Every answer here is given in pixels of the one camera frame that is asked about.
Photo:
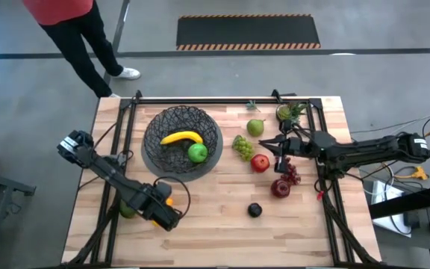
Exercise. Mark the black hazard-striped floor mat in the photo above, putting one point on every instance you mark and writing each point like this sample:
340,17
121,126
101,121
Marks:
237,31

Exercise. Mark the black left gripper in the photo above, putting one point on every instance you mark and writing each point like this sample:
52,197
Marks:
166,218

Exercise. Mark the small green plant sprig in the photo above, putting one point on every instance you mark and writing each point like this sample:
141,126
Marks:
252,106

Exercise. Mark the yellow banana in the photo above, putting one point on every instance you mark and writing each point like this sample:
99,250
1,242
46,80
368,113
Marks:
181,136

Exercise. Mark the black aluminium table frame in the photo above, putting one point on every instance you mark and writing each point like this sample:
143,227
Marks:
218,101

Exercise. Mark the bright red apple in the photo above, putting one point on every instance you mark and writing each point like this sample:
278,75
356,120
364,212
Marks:
260,163

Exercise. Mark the green avocado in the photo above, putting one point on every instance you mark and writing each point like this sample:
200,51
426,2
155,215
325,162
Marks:
126,211

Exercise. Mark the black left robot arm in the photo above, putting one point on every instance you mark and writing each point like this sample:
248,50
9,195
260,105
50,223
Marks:
106,170

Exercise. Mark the red grape bunch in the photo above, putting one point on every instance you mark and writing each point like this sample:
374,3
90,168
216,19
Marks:
292,177

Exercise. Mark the grey round woven placemat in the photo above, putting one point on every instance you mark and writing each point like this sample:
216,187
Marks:
200,173

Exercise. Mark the black metal beam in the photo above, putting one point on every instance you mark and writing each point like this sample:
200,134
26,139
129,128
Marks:
405,203

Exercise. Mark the green grape bunch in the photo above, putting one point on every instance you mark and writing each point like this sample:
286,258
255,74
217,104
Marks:
244,148

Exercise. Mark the person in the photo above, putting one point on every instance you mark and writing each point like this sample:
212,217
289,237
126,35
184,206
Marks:
77,45

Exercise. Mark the orange mango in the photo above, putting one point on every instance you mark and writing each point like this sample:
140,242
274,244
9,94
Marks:
169,202

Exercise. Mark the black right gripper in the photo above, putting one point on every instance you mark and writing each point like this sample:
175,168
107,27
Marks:
301,145

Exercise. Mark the white box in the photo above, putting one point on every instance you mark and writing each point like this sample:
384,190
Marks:
390,224

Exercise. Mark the green pear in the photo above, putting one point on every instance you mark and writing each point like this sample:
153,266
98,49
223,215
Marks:
255,128

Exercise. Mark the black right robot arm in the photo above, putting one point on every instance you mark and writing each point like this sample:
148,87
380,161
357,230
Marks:
368,151

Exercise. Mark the black plum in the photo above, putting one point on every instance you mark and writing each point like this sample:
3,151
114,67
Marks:
255,210

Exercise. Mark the yellow power plug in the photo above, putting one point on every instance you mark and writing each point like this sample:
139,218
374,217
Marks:
420,173

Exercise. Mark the green apple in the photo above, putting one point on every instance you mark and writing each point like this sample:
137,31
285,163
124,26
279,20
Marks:
198,153

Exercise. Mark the dark red apple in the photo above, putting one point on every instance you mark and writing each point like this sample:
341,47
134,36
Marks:
280,188

